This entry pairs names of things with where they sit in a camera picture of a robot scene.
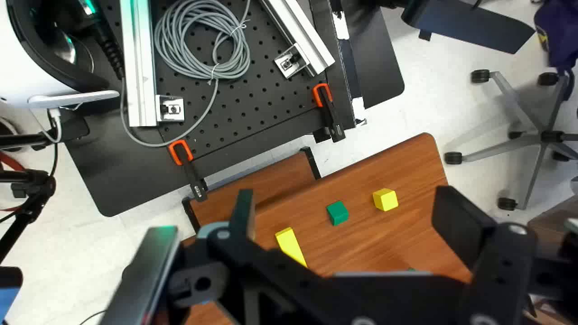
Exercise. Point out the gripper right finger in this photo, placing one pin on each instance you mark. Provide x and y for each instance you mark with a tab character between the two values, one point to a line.
501	271

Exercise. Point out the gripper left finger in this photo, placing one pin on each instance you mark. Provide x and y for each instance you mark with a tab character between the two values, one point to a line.
271	271

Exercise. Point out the yellow wedge block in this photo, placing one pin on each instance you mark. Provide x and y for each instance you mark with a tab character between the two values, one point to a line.
290	245

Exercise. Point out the green cube block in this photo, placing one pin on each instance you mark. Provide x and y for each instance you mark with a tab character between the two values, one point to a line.
337	213

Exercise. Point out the yellow cube block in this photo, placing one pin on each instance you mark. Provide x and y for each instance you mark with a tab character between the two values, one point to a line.
385	199

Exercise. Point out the orange and black clamp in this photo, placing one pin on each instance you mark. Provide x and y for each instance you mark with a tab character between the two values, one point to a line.
333	117
192	174

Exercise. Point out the office chair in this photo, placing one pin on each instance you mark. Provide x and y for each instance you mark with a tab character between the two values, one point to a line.
537	137

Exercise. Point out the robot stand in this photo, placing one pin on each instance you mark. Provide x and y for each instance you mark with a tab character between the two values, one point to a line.
257	108

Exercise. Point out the aluminium profile rail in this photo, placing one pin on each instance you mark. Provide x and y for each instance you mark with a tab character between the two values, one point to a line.
300	38
137	63

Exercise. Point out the camera on tripod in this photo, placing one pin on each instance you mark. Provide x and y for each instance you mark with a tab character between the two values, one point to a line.
27	189

